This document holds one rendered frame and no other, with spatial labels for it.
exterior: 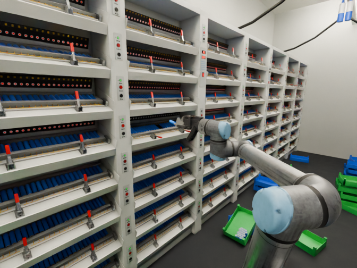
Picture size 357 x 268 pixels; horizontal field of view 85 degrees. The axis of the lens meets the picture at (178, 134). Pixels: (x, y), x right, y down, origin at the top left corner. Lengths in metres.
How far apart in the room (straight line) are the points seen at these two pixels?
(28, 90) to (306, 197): 1.12
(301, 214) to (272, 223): 0.07
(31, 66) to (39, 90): 0.19
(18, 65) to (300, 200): 1.01
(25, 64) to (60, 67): 0.12
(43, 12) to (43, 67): 0.20
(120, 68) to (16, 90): 0.45
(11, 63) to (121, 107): 0.45
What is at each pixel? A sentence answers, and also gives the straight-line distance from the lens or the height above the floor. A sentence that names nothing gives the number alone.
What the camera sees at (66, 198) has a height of 0.75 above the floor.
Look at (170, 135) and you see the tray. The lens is 1.33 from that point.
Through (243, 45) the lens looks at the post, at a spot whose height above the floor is 1.69.
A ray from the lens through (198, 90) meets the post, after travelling 1.51.
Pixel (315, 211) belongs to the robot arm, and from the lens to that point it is 0.62.
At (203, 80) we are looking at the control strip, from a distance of 1.55.
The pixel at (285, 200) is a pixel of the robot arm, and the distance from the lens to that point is 0.58.
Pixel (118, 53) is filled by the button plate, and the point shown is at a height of 1.42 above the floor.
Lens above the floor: 1.24
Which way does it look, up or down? 12 degrees down
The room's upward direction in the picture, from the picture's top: straight up
